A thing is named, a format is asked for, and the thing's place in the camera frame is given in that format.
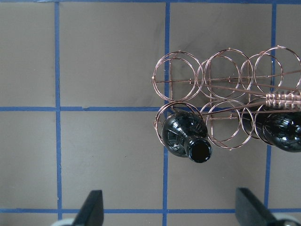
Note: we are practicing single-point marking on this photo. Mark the near wine bottle in basket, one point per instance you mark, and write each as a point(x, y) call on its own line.
point(184, 134)

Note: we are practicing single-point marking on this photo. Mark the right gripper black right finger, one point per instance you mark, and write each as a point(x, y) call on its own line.
point(250, 211)

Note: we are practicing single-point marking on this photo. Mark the far wine bottle in basket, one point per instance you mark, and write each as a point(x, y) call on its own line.
point(282, 130)

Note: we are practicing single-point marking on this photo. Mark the wine bottle in basket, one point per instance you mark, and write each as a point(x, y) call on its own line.
point(184, 134)
point(282, 130)

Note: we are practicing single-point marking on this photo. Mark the copper wire wine basket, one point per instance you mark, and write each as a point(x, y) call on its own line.
point(225, 86)

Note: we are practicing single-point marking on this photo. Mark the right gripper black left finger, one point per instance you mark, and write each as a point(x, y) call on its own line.
point(91, 212)

